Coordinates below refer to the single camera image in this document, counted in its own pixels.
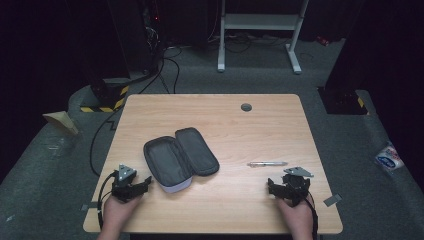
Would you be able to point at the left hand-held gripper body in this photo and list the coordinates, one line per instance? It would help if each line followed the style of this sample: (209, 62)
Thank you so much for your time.
(124, 181)

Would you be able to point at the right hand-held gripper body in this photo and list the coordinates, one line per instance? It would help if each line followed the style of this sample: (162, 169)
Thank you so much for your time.
(296, 186)

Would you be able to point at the silver pen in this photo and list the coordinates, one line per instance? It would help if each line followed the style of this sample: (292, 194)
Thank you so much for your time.
(266, 163)

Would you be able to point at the dark grey pencil case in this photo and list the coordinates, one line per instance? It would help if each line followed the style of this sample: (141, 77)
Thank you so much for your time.
(178, 159)

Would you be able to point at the person's right hand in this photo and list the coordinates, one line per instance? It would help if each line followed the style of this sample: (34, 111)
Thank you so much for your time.
(297, 216)

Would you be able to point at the person's left hand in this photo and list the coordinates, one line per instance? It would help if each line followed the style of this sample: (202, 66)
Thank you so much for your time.
(117, 213)

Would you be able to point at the grey tape strip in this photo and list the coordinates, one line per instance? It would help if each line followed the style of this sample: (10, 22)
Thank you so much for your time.
(89, 206)
(332, 200)

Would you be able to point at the grey round table grommet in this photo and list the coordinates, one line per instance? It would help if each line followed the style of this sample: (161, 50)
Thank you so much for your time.
(246, 107)

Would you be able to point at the black yellow striped base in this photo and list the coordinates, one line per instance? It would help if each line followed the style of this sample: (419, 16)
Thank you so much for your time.
(106, 100)

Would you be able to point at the beige cardboard wedge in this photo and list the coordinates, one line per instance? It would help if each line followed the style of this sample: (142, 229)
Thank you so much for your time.
(61, 120)

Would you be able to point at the white blue plastic packet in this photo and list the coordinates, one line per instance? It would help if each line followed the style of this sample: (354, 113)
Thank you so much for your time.
(388, 158)

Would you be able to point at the dark base with yellow stripe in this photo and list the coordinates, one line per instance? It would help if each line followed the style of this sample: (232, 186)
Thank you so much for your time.
(343, 101)

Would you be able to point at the black equipment tower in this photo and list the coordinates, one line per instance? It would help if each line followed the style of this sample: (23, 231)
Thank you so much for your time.
(136, 36)

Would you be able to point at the small red object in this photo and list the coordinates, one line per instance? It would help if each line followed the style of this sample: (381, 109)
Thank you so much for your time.
(322, 41)

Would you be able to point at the white metal stand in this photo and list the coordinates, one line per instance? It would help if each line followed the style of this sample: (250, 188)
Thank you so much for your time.
(260, 21)

